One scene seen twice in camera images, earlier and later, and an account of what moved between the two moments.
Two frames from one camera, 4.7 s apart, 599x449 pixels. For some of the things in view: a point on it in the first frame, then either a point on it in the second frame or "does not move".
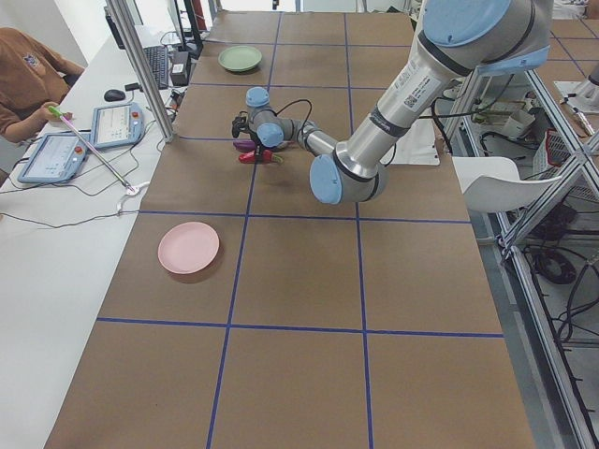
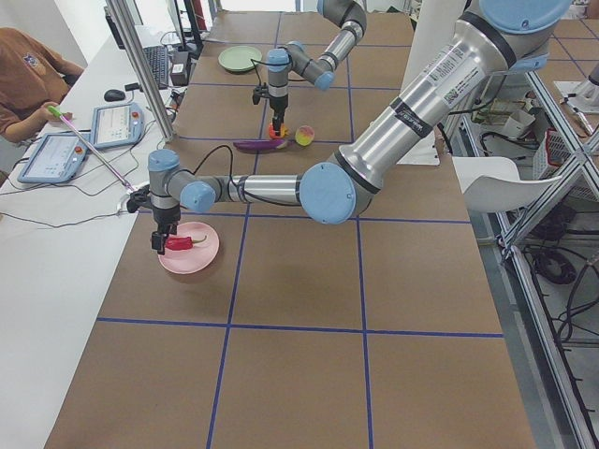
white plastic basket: x=551 y=156 does not move
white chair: x=492 y=184 does not move
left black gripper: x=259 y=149 to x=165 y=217
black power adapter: x=179 y=73 does not move
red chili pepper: x=249 y=157 to x=181 y=243
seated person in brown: x=33 y=80 does not move
